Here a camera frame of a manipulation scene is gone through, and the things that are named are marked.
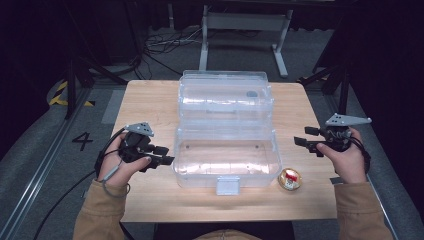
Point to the aluminium floor rail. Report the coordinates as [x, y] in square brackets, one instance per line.
[380, 206]
[43, 166]

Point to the person's tan jacket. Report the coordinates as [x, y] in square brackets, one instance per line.
[226, 235]

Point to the clear plastic storage box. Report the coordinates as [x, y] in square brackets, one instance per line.
[226, 156]

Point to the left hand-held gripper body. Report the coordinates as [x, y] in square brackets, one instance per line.
[135, 148]

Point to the round gold foil packet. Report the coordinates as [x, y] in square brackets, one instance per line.
[290, 179]

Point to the small grey tape piece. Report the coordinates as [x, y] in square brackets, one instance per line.
[336, 180]

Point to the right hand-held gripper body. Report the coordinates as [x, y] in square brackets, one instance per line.
[338, 138]

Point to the white metal desk frame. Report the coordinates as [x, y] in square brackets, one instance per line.
[245, 21]

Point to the person's left hand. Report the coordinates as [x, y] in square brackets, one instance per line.
[115, 170]

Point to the person's right hand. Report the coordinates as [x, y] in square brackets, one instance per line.
[350, 163]

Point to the black metal stand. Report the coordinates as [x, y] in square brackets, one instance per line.
[343, 86]
[70, 86]

